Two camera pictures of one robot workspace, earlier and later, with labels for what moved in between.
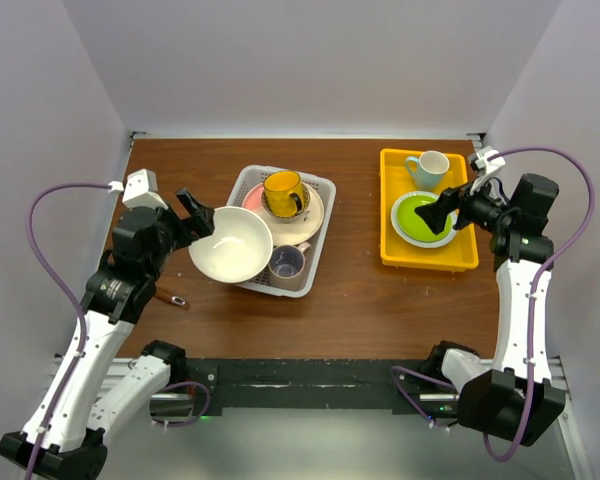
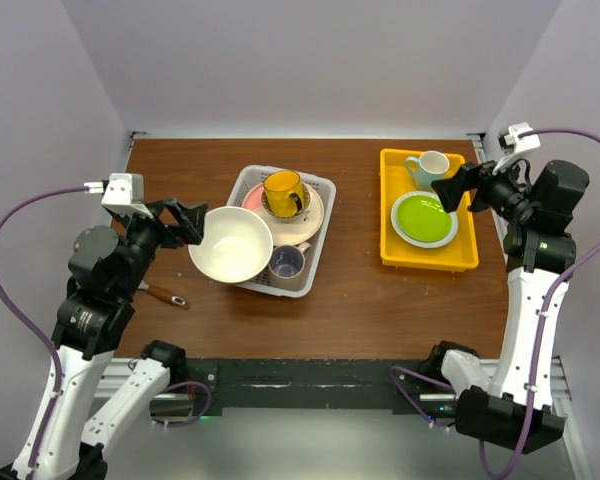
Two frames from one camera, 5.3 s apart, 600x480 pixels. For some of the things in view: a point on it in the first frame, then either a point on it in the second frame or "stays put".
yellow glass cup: (284, 193) stays put
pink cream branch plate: (287, 233) stays put
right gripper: (437, 212) → (452, 189)
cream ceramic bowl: (237, 249) stays put
